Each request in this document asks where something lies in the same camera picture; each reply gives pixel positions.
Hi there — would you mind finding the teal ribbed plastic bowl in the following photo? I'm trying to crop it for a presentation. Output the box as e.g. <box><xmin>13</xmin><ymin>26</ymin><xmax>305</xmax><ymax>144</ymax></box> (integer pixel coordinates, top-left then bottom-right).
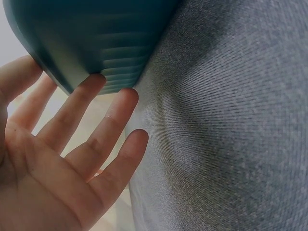
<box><xmin>2</xmin><ymin>0</ymin><xmax>181</xmax><ymax>96</ymax></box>

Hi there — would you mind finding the person's left hand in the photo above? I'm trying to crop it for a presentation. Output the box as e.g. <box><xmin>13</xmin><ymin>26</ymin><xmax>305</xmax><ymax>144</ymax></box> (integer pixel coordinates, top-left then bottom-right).
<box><xmin>0</xmin><ymin>55</ymin><xmax>149</xmax><ymax>231</ymax></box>

